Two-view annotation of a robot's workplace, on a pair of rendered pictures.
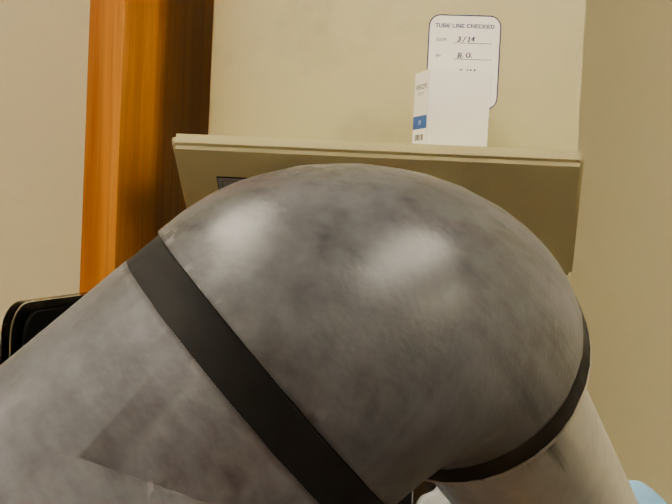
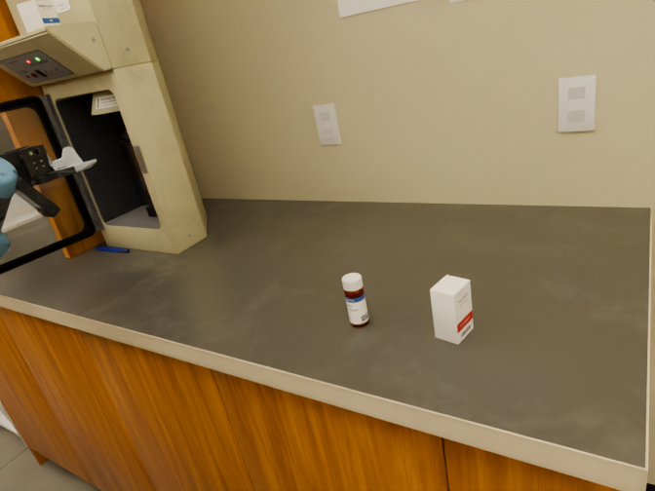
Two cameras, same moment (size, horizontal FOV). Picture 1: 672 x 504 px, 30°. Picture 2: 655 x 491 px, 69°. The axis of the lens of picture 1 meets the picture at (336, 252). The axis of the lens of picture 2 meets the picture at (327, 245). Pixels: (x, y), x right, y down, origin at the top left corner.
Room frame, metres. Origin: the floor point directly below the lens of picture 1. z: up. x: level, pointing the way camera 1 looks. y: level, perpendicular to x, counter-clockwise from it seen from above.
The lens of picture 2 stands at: (0.21, -1.10, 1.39)
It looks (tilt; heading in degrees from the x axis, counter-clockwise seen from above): 24 degrees down; 28
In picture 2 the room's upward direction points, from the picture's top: 12 degrees counter-clockwise
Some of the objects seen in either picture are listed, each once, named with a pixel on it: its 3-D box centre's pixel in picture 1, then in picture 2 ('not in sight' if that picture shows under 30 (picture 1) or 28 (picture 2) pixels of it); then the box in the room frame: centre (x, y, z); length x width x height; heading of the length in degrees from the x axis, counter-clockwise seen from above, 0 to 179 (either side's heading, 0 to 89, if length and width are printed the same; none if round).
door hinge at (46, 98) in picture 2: not in sight; (73, 167); (1.09, 0.11, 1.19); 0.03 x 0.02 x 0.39; 82
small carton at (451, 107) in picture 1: (450, 110); (40, 17); (1.02, -0.09, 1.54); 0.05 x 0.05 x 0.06; 9
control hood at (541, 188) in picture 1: (378, 206); (42, 59); (1.02, -0.03, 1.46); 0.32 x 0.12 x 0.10; 82
